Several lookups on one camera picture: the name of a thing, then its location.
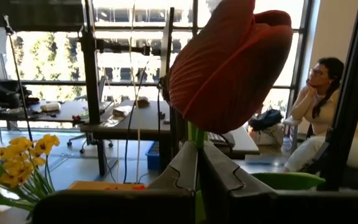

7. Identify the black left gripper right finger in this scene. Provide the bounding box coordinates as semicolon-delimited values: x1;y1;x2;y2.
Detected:
198;141;358;224

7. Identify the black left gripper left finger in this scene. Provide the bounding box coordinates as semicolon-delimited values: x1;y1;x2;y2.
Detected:
32;141;199;224

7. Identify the red artificial tulip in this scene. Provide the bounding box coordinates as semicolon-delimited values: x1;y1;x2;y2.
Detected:
167;0;326;224

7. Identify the yellow artificial flower bunch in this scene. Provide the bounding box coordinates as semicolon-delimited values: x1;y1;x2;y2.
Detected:
0;133;61;218

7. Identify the blue storage bin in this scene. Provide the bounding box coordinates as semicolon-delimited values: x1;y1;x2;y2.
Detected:
144;141;162;171

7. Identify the black keyboard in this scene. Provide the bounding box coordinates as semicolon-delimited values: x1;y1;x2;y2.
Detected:
209;131;236;147

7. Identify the white bag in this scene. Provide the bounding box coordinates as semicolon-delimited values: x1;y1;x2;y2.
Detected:
249;123;286;146

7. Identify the dark backpack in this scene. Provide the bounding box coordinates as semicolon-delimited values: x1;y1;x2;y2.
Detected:
248;108;284;132

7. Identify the office chair base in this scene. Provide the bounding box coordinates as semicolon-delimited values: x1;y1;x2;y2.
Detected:
66;133;115;156

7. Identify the person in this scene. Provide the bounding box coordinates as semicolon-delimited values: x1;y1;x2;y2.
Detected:
283;57;358;174

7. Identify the white box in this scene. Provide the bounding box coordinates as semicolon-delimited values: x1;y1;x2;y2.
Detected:
40;101;62;113

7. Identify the black tripod stand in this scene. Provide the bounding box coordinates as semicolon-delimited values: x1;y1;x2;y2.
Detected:
3;14;34;142

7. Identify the black desk equipment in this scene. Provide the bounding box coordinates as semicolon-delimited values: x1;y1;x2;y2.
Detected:
0;80;34;116

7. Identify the thick black desk post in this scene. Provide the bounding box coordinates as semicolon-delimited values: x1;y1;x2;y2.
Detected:
78;29;169;177

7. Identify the black frame post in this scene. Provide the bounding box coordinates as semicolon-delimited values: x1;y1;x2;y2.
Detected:
317;0;358;191

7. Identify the large glass window wall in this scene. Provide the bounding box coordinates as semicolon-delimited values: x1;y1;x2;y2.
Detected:
0;0;310;131

